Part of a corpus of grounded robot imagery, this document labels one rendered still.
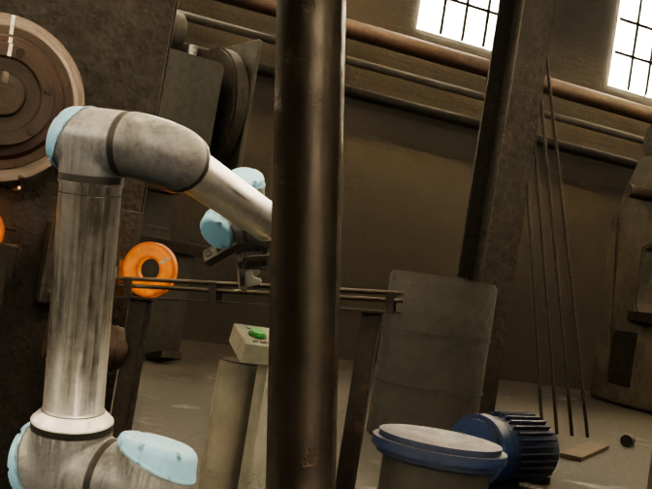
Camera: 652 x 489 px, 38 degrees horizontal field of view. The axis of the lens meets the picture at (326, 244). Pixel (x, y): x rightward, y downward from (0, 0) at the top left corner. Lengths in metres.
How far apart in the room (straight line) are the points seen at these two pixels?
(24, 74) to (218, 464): 1.19
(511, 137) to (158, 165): 5.05
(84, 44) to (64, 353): 1.47
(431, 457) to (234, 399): 0.52
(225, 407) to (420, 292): 2.64
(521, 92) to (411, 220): 3.85
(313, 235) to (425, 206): 9.91
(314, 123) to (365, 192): 9.57
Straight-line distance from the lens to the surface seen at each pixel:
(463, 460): 2.16
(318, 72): 0.39
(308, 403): 0.39
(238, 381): 2.36
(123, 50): 3.06
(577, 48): 11.62
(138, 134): 1.65
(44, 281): 2.82
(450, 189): 10.46
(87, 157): 1.69
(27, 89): 2.76
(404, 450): 2.17
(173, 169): 1.66
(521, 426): 3.93
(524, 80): 6.66
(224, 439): 2.38
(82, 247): 1.71
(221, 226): 2.16
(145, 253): 2.73
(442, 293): 4.87
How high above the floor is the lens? 0.74
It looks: 2 degrees up
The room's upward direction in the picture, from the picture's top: 9 degrees clockwise
